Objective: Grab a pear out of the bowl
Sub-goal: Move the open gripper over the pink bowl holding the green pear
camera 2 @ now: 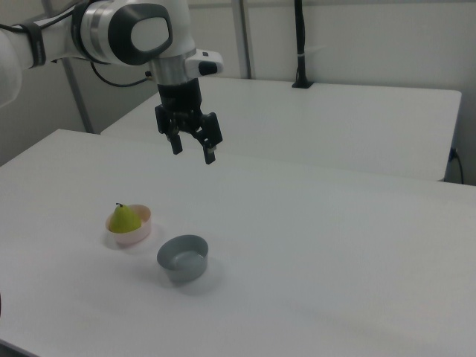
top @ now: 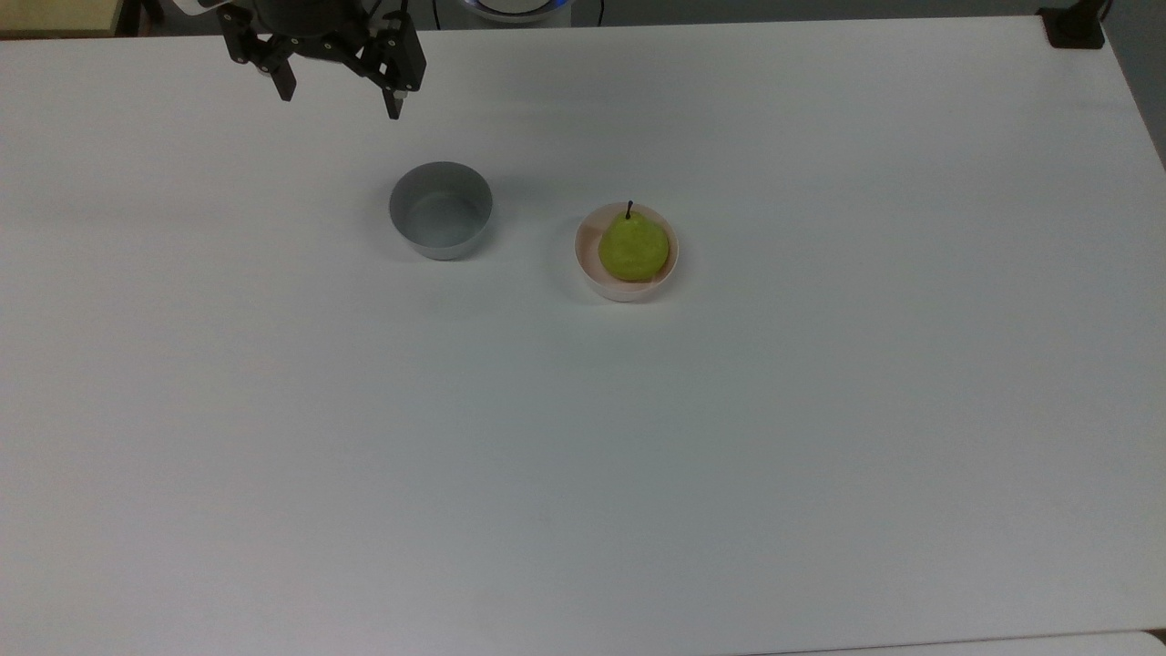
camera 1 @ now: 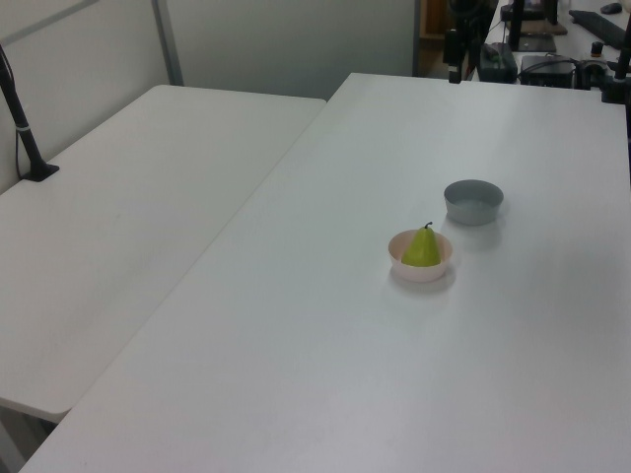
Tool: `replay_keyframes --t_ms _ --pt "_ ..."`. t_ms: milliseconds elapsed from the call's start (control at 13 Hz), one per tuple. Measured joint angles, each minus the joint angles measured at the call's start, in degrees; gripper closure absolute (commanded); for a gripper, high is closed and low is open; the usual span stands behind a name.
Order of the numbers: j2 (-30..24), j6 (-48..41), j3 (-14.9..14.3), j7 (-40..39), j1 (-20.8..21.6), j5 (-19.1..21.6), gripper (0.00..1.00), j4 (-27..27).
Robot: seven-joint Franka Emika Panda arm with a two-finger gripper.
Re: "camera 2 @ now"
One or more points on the aluminium frame post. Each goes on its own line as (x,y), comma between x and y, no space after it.
(79,100)

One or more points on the grey plastic bowl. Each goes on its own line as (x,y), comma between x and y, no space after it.
(182,266)

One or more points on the black pole with clamp base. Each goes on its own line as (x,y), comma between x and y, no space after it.
(300,41)

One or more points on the pink plastic bowl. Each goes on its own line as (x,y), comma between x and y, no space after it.
(143,231)

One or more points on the grey vertical wall strip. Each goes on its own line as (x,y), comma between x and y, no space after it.
(247,37)

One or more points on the white background table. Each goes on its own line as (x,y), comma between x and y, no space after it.
(316,122)

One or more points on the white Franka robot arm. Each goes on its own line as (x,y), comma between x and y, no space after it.
(100,26)

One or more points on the green yellow pear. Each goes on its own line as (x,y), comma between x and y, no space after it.
(124,220)

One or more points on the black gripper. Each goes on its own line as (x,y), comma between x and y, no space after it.
(180,97)

